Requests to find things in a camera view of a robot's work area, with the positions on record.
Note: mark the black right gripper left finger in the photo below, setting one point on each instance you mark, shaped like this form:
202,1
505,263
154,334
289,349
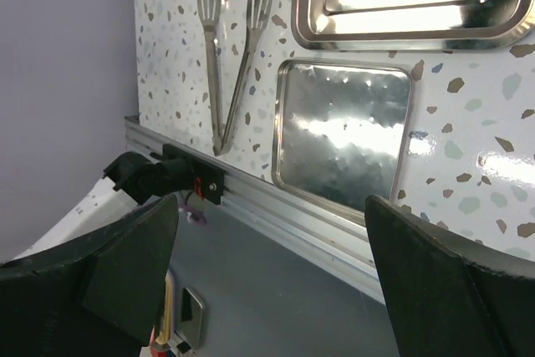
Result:
96,295

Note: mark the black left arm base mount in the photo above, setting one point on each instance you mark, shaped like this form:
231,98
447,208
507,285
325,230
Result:
196,173

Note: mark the aluminium frame rail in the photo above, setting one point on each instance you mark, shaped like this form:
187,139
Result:
337,245

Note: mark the steel slotted tongs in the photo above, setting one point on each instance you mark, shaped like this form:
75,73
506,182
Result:
257,16

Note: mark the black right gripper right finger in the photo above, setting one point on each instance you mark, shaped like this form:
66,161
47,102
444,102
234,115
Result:
447,295

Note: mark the small square steel lid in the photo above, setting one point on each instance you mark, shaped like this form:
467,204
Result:
339,131

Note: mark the large steel baking tray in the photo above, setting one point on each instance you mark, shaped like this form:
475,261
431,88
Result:
410,25

